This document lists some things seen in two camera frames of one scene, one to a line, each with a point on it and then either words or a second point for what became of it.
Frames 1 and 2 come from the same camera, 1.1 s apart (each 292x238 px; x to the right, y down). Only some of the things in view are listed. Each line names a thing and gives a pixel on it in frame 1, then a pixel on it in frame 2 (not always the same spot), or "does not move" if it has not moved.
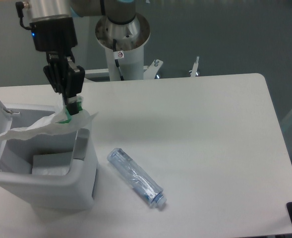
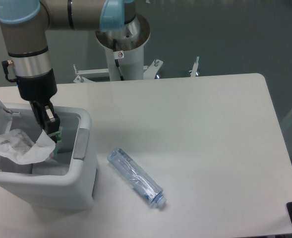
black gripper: (57, 36) to (41, 87)
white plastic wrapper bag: (59, 122) to (17, 146)
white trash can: (57, 172) does not move
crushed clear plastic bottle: (141, 180) does not move
